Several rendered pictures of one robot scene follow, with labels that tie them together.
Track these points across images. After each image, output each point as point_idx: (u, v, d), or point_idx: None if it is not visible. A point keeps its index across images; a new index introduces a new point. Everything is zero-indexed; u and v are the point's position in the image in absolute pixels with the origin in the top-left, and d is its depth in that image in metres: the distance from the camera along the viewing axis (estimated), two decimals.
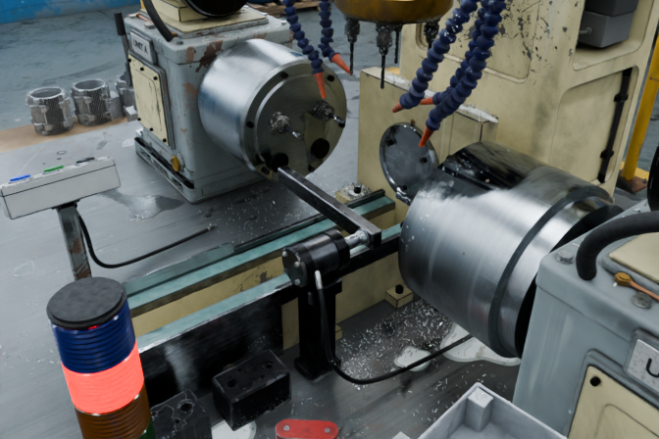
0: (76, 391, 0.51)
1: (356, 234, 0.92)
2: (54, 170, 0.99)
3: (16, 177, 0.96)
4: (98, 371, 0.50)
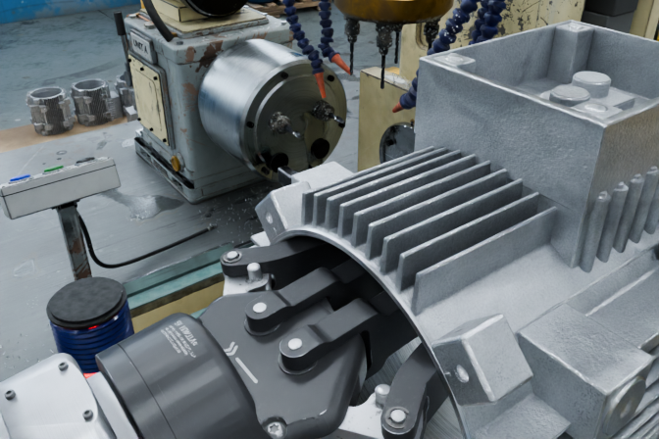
0: None
1: None
2: (54, 170, 0.99)
3: (16, 177, 0.96)
4: (98, 371, 0.50)
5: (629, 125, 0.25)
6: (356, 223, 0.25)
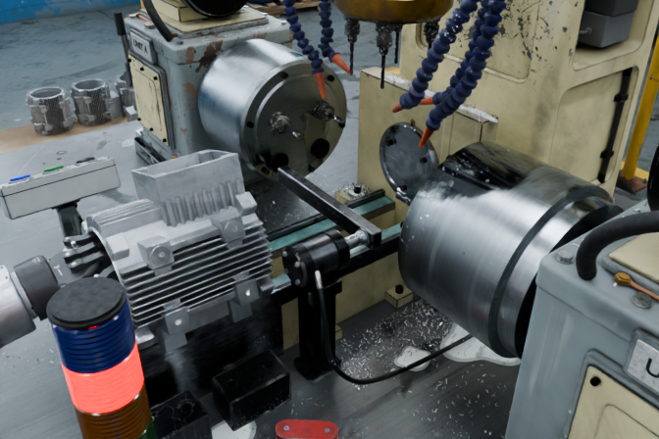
0: (76, 391, 0.51)
1: (356, 234, 0.92)
2: (54, 170, 0.99)
3: (16, 177, 0.96)
4: (98, 371, 0.50)
5: (168, 177, 0.81)
6: (91, 219, 0.81)
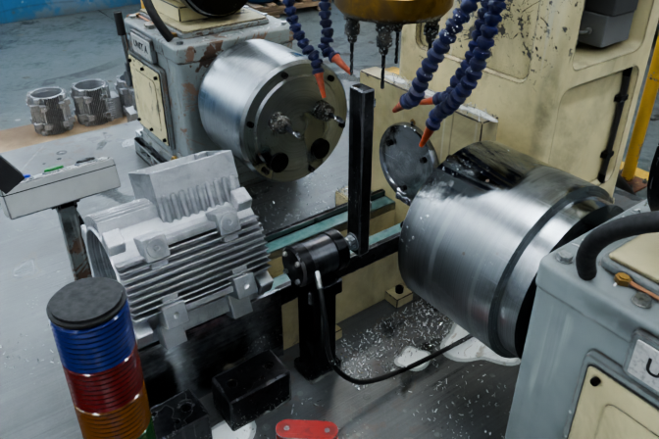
0: (76, 391, 0.51)
1: (345, 239, 0.91)
2: (54, 170, 0.99)
3: None
4: (98, 371, 0.50)
5: (162, 173, 0.82)
6: (88, 219, 0.82)
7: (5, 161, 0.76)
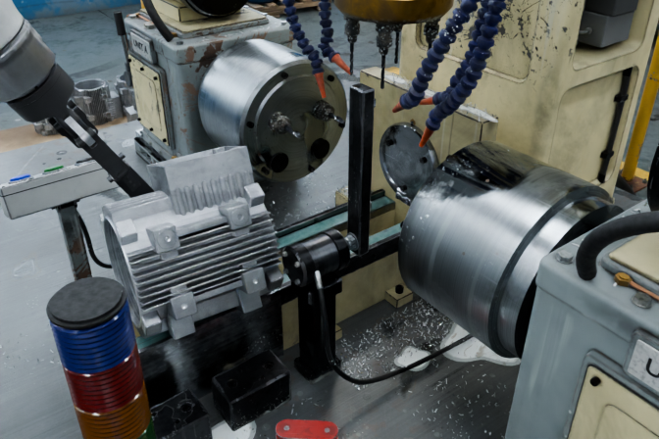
0: (76, 391, 0.51)
1: (345, 239, 0.91)
2: (54, 170, 0.99)
3: (16, 177, 0.96)
4: (98, 371, 0.50)
5: (177, 167, 0.84)
6: (105, 208, 0.85)
7: (143, 179, 0.89)
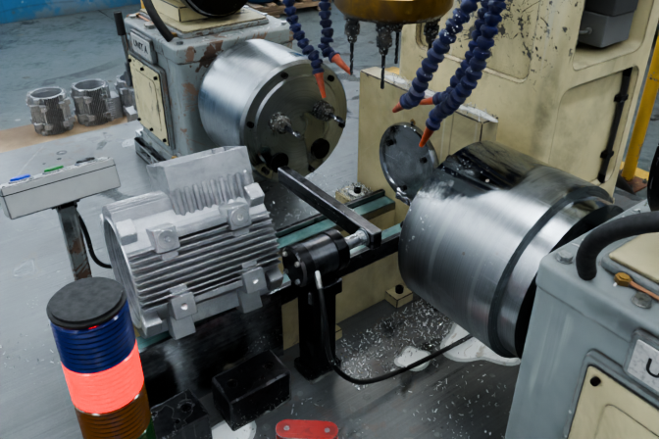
0: (76, 391, 0.51)
1: (356, 234, 0.92)
2: (54, 170, 0.99)
3: (16, 177, 0.96)
4: (98, 371, 0.50)
5: (177, 167, 0.84)
6: (105, 209, 0.85)
7: None
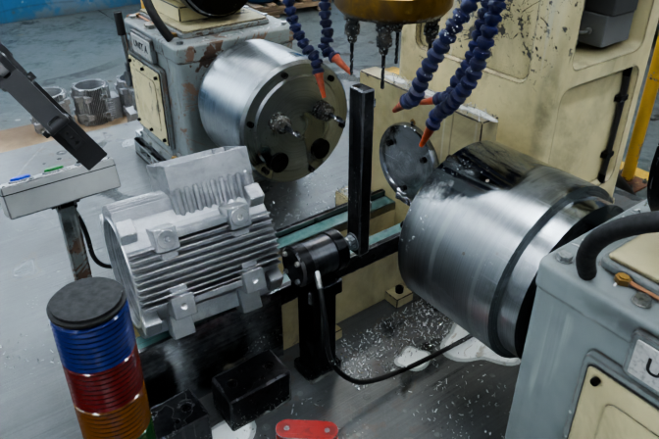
0: (76, 391, 0.51)
1: (345, 239, 0.91)
2: (54, 170, 0.99)
3: (16, 177, 0.96)
4: (98, 371, 0.50)
5: (177, 167, 0.84)
6: (105, 209, 0.85)
7: (89, 136, 0.75)
